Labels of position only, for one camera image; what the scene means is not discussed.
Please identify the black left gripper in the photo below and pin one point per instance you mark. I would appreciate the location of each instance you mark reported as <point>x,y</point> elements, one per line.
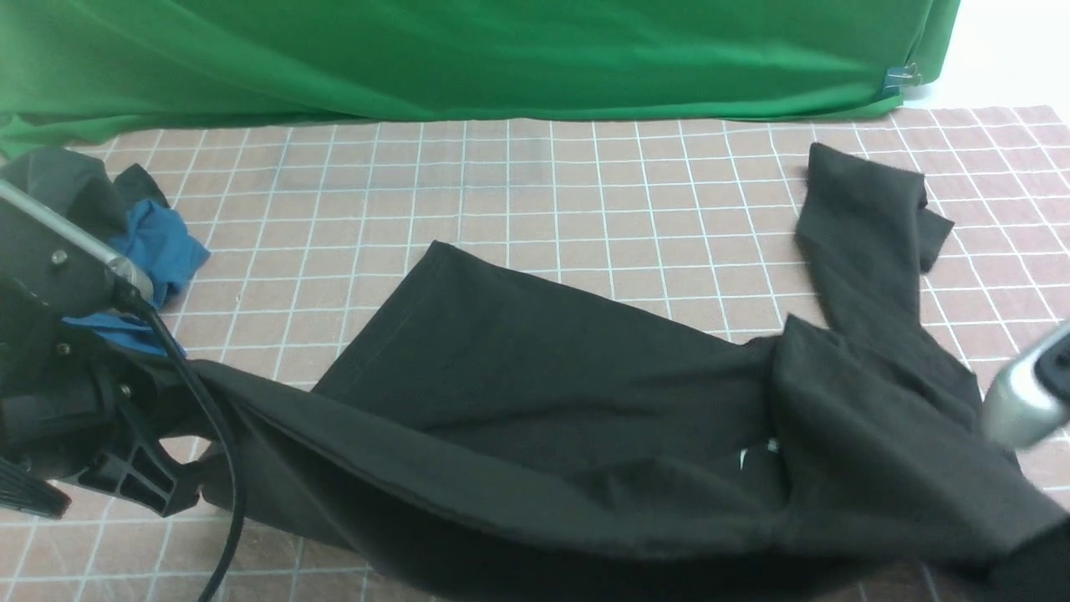
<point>80,410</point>

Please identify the blue garment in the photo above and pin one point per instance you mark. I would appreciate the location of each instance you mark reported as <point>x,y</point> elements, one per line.
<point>157,241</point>

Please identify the dark teal-gray garment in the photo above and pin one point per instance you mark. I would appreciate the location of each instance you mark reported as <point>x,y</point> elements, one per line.
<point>78,187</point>

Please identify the green backdrop cloth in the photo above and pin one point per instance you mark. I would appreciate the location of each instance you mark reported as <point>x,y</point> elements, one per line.
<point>85,71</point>

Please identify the dark gray long-sleeve top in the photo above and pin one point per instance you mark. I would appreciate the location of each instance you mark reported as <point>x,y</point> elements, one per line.
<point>492,436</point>

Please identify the pink checkered tablecloth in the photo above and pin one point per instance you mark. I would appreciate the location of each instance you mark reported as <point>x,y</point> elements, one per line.
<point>310,228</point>

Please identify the blue binder clip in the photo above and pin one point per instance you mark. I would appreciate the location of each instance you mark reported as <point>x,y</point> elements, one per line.
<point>900,78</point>

